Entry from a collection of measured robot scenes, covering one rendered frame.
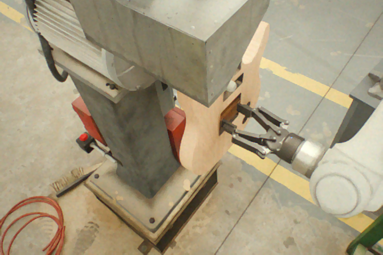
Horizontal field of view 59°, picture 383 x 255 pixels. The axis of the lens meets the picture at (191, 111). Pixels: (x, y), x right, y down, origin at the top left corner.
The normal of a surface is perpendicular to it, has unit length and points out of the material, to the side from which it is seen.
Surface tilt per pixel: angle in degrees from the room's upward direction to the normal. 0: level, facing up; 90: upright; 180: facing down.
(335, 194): 48
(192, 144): 57
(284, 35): 0
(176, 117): 0
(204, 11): 0
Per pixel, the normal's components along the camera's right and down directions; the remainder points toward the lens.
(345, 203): -0.58, 0.05
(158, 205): 0.25, -0.35
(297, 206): -0.08, -0.59
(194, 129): -0.61, 0.44
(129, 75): 0.69, 0.56
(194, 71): -0.62, 0.66
